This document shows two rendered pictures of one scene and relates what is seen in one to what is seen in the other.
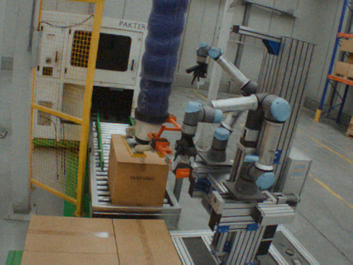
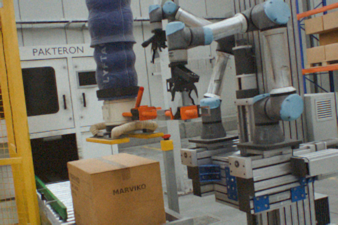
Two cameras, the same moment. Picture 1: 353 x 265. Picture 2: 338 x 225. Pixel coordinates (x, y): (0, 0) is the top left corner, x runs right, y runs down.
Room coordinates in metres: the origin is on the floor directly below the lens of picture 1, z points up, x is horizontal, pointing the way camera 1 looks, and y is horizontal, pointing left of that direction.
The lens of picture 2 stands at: (-0.06, 0.19, 1.31)
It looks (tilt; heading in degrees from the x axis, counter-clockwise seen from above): 3 degrees down; 354
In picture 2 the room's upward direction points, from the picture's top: 6 degrees counter-clockwise
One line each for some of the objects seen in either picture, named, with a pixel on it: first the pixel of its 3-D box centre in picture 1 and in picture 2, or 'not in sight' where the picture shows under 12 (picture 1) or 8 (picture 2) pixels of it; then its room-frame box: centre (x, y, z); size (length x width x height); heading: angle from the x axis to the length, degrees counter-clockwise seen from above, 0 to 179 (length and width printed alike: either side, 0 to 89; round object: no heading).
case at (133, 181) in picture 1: (135, 170); (113, 194); (2.47, 0.29, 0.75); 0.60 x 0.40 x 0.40; 18
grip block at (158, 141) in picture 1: (160, 144); (143, 113); (1.86, 0.09, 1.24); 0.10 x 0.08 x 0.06; 114
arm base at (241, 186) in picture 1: (246, 183); (267, 131); (1.85, -0.50, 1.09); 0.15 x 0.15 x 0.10
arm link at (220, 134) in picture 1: (220, 137); (210, 109); (2.33, -0.33, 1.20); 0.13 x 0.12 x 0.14; 170
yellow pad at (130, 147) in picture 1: (133, 144); (105, 137); (2.05, 0.28, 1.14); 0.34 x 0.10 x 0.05; 24
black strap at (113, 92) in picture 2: (151, 113); (119, 92); (2.09, 0.19, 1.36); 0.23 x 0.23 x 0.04
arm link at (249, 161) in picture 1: (252, 166); (266, 107); (1.84, -0.50, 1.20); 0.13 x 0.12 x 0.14; 19
